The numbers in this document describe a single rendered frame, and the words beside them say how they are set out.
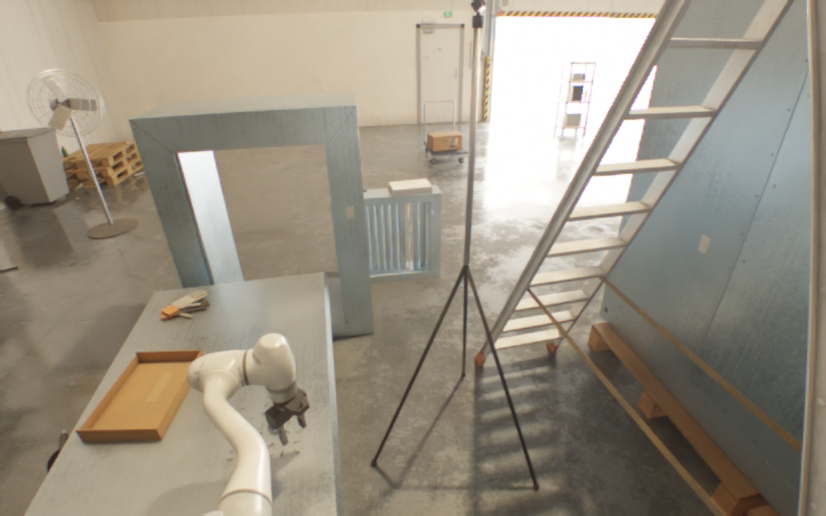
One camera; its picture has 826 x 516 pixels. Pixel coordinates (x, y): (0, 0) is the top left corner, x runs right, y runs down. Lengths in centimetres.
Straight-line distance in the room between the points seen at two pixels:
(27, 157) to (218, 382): 626
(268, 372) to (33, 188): 645
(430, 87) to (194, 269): 834
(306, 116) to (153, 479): 177
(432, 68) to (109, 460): 961
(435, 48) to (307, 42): 283
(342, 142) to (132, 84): 902
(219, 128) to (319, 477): 180
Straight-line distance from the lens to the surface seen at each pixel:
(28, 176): 740
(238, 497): 90
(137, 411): 197
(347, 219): 256
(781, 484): 238
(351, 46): 1016
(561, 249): 193
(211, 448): 171
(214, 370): 125
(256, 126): 245
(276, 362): 122
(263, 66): 1031
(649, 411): 273
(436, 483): 224
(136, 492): 171
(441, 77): 1042
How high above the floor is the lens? 190
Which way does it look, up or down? 29 degrees down
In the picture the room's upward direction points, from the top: 1 degrees counter-clockwise
